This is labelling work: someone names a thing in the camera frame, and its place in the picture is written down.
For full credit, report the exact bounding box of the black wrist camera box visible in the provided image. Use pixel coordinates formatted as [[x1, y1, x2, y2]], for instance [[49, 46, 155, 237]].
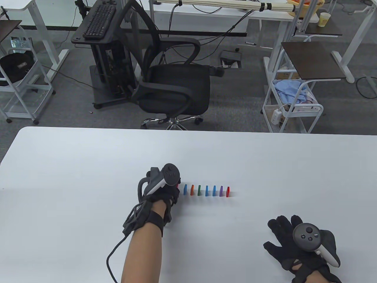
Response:
[[123, 203, 152, 236]]

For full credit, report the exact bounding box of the black rolling computer stand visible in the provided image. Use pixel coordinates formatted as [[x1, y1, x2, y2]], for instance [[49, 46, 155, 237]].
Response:
[[71, 0, 139, 110]]

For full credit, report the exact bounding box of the white rolling utility cart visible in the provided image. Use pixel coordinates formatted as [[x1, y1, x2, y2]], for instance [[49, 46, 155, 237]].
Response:
[[262, 35, 324, 134], [0, 25, 56, 124]]

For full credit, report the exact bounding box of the black office chair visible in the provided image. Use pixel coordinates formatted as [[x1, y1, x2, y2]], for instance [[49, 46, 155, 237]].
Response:
[[116, 0, 226, 131]]

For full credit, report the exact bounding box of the dark brown side table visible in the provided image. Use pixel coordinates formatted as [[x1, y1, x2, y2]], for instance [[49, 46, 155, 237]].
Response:
[[305, 22, 343, 36], [0, 20, 23, 45], [281, 41, 346, 80]]

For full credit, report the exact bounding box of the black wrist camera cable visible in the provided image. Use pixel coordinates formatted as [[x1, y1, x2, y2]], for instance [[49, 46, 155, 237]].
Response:
[[106, 234, 130, 283]]

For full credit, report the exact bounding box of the grey floor power box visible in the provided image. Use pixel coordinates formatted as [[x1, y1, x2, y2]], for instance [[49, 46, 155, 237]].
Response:
[[220, 50, 243, 69]]

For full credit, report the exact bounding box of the beige rolled bamboo mat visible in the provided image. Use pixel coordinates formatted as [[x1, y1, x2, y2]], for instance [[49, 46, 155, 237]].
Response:
[[161, 0, 295, 13]]

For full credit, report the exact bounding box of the light blue cloth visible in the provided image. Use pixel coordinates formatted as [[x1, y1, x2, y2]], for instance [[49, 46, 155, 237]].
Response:
[[274, 80, 310, 103]]

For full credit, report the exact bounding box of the person's left hand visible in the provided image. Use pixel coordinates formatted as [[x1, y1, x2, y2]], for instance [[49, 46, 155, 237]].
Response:
[[144, 179, 181, 227]]

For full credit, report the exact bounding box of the grey white handheld controller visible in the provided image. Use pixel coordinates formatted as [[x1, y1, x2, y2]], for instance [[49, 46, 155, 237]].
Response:
[[138, 163, 181, 204], [293, 223, 341, 268]]

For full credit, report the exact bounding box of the cardboard box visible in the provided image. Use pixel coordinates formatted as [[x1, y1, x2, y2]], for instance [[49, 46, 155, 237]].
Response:
[[277, 71, 301, 80]]

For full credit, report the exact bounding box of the black bag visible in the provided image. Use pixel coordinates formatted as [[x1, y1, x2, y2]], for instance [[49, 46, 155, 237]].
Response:
[[0, 51, 36, 84]]

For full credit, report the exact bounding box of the black wrist strap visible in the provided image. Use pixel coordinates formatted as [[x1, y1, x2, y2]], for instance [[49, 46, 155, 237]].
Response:
[[135, 212, 164, 238]]

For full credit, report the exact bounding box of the white desk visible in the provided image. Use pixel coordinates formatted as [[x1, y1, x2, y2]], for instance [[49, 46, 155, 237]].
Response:
[[149, 0, 320, 80], [0, 0, 70, 83], [331, 0, 377, 84]]

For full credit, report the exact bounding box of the person's right hand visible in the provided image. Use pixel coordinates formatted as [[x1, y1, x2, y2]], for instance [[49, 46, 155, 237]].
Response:
[[263, 215, 342, 283]]

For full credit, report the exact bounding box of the clear plastic packet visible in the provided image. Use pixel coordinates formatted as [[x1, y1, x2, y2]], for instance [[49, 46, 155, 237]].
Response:
[[10, 37, 31, 55]]

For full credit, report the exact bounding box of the black keyboard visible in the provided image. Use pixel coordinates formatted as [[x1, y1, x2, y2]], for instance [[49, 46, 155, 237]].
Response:
[[82, 4, 117, 40]]

